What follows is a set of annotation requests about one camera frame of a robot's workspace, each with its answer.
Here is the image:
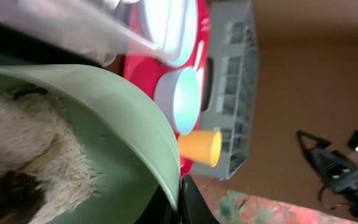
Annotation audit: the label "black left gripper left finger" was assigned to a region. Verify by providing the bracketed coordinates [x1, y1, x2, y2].
[134, 186, 178, 224]

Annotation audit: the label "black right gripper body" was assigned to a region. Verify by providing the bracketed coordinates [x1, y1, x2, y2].
[309, 147, 358, 218]

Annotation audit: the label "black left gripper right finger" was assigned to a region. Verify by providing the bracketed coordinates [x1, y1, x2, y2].
[180, 174, 219, 224]

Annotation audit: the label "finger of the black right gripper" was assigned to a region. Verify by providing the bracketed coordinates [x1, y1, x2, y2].
[296, 130, 331, 162]

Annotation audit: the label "yellow plastic cup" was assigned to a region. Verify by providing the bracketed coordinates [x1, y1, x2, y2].
[177, 130, 223, 167]

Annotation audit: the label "rice and food scraps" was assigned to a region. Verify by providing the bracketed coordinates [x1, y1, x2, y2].
[0, 93, 97, 223]

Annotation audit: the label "green plastic bowl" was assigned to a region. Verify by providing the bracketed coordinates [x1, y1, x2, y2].
[0, 65, 180, 224]

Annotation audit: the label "light blue plastic bowl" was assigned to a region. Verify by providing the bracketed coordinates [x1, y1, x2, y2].
[154, 67, 201, 134]

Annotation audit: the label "grey dishwasher rack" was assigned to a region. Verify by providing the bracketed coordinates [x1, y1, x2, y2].
[191, 1, 259, 180]

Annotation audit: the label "clear plastic waste bin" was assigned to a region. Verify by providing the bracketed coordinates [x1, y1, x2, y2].
[0, 0, 167, 64]

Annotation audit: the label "black food waste tray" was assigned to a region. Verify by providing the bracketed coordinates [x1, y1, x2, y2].
[0, 24, 101, 68]

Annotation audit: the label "cream plastic spoon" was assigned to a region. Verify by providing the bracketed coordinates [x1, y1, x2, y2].
[196, 67, 204, 90]

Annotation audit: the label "red plastic tray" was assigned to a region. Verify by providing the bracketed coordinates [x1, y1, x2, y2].
[122, 0, 211, 179]

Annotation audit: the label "pink plastic fork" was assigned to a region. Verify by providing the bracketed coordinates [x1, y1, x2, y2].
[194, 40, 204, 71]

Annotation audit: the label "light blue plastic plate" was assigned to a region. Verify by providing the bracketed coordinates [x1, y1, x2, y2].
[136, 0, 198, 67]

